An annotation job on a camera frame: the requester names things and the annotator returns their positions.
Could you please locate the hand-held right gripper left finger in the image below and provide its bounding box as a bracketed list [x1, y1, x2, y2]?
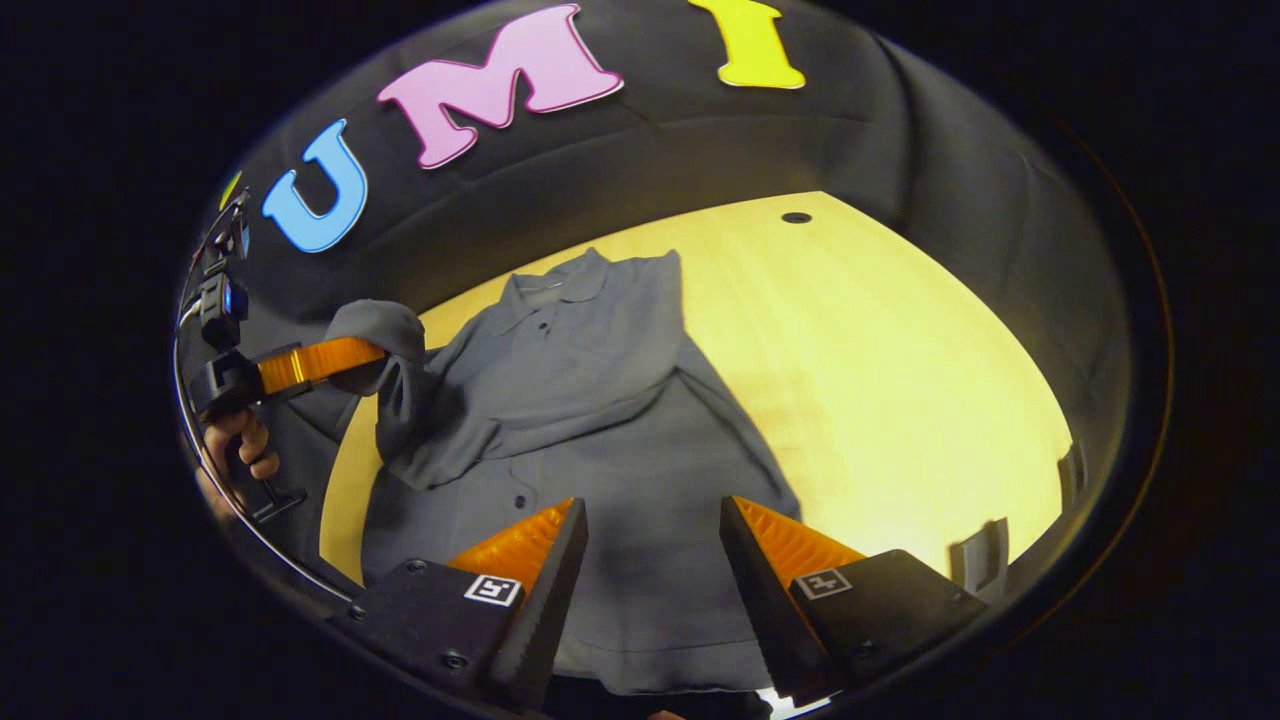
[328, 498, 589, 713]

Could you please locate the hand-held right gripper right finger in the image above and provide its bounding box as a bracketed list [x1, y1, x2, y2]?
[720, 495, 989, 706]

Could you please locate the grey collared shirt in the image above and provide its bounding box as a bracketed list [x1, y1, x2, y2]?
[322, 248, 801, 696]

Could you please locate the table edge clamp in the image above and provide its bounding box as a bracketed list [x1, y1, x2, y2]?
[948, 518, 1010, 597]

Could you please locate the black backdrop cloth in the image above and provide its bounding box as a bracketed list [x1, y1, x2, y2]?
[175, 0, 1136, 601]

